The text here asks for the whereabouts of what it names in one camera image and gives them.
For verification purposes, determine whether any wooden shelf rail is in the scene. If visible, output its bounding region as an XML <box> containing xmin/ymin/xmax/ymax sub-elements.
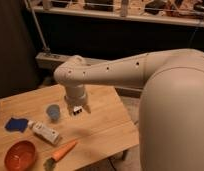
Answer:
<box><xmin>24</xmin><ymin>0</ymin><xmax>204</xmax><ymax>28</ymax></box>

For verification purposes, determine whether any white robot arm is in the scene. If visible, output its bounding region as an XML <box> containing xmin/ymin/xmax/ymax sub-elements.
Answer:
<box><xmin>54</xmin><ymin>49</ymin><xmax>204</xmax><ymax>171</ymax></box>

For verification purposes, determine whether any blue cloth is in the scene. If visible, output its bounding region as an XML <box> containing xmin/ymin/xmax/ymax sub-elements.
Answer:
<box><xmin>5</xmin><ymin>118</ymin><xmax>28</xmax><ymax>133</ymax></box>

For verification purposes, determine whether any blue cup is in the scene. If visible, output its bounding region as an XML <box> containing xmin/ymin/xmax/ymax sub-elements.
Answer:
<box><xmin>46</xmin><ymin>104</ymin><xmax>60</xmax><ymax>121</ymax></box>

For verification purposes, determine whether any metal pole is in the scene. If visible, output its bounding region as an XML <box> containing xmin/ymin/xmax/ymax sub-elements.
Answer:
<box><xmin>24</xmin><ymin>0</ymin><xmax>51</xmax><ymax>55</ymax></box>

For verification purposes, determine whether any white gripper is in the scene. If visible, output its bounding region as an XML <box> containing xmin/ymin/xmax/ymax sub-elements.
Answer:
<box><xmin>65</xmin><ymin>85</ymin><xmax>91</xmax><ymax>115</ymax></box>

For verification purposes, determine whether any orange red bowl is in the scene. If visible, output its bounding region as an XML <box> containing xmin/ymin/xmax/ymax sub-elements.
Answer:
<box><xmin>4</xmin><ymin>140</ymin><xmax>37</xmax><ymax>171</ymax></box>

